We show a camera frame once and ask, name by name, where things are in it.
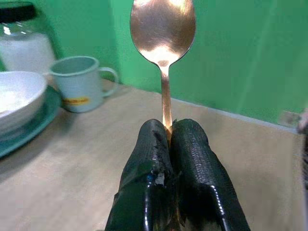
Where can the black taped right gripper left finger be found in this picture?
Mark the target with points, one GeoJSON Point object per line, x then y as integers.
{"type": "Point", "coordinates": [142, 168]}

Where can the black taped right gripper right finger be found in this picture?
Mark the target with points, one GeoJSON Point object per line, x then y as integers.
{"type": "Point", "coordinates": [199, 168]}

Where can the copper coloured metal spoon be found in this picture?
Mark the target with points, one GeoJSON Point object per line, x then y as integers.
{"type": "Point", "coordinates": [163, 33]}

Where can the pale green enamel mug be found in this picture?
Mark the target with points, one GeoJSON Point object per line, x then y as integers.
{"type": "Point", "coordinates": [80, 84]}

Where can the dark object at table edge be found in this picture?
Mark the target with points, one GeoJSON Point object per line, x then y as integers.
{"type": "Point", "coordinates": [303, 149]}

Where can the teal green plate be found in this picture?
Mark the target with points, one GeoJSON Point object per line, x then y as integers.
{"type": "Point", "coordinates": [31, 125]}

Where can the white ceramic bowl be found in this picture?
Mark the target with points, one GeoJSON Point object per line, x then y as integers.
{"type": "Point", "coordinates": [18, 101]}

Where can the glass jar with black lid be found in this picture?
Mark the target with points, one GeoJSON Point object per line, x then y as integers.
{"type": "Point", "coordinates": [22, 41]}

